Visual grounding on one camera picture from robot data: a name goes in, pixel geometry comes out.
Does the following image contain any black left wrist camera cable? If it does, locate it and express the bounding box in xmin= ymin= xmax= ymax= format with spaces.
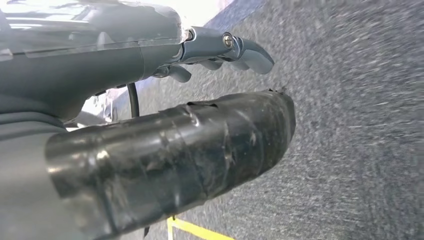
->
xmin=126 ymin=82 xmax=141 ymax=119

